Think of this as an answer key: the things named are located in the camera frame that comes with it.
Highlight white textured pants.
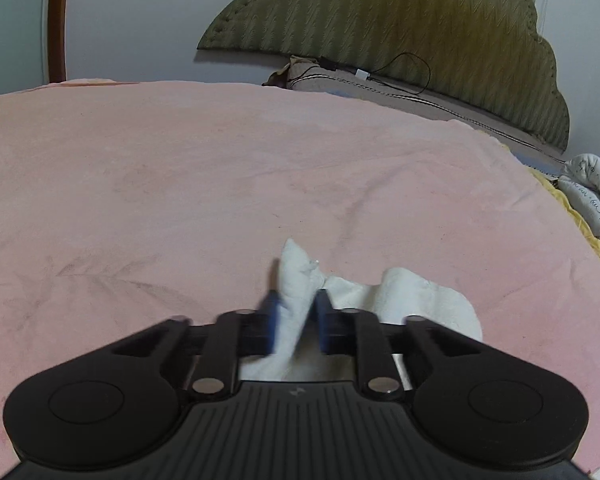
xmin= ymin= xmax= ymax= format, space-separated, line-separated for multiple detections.
xmin=239 ymin=238 xmax=482 ymax=382

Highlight pink bed blanket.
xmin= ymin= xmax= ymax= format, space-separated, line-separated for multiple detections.
xmin=0 ymin=81 xmax=600 ymax=476

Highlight striped brown pillow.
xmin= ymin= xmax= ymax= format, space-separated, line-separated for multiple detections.
xmin=265 ymin=56 xmax=564 ymax=176

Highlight yellow bed sheet edge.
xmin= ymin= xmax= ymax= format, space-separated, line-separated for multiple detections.
xmin=504 ymin=140 xmax=600 ymax=257

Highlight white printed quilt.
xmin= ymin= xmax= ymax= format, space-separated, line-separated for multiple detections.
xmin=557 ymin=154 xmax=600 ymax=239

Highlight olive quilted headboard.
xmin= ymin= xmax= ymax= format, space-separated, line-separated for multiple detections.
xmin=198 ymin=0 xmax=570 ymax=150

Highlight black charging cable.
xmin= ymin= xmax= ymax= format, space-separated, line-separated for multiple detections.
xmin=319 ymin=51 xmax=432 ymax=98

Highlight brown wooden door frame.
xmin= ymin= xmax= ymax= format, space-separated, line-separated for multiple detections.
xmin=46 ymin=0 xmax=67 ymax=84

